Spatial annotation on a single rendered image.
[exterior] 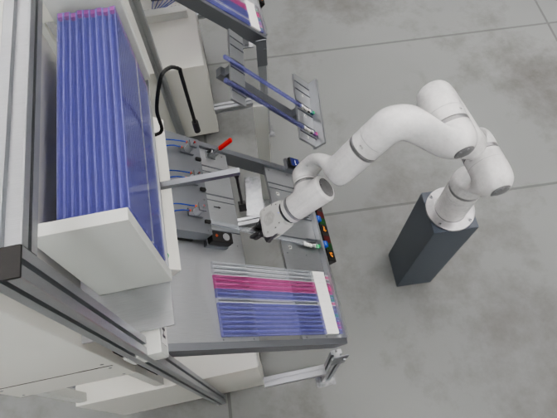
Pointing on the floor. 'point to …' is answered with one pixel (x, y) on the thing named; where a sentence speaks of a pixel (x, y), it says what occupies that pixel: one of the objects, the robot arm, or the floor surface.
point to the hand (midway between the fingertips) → (256, 232)
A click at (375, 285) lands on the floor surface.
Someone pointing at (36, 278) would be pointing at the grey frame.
